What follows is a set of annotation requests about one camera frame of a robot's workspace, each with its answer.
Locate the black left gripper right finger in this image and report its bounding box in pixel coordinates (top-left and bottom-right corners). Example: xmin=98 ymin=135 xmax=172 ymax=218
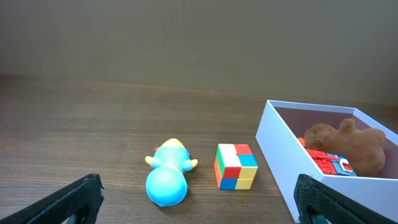
xmin=294 ymin=174 xmax=397 ymax=224

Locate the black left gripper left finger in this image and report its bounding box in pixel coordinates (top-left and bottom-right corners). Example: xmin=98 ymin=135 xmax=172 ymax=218
xmin=1 ymin=174 xmax=104 ymax=224

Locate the red toy truck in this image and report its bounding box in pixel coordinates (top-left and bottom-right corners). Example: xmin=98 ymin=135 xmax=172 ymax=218
xmin=306 ymin=149 xmax=356 ymax=177

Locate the brown plush toy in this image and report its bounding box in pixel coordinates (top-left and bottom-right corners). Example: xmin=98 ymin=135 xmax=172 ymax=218
xmin=303 ymin=118 xmax=386 ymax=177

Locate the colourful puzzle cube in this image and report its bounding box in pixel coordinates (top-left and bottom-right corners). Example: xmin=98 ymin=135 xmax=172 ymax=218
xmin=214 ymin=144 xmax=258 ymax=190

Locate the blue duck toy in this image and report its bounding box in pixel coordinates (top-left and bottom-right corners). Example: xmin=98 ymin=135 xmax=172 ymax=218
xmin=145 ymin=138 xmax=198 ymax=207

